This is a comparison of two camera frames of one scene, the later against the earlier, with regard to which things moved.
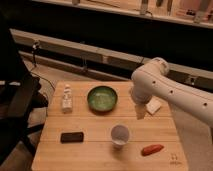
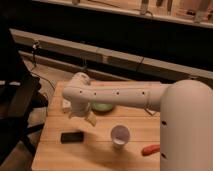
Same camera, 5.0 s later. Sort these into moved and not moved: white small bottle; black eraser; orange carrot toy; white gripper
Moved: white gripper
Not moved: black eraser; orange carrot toy; white small bottle
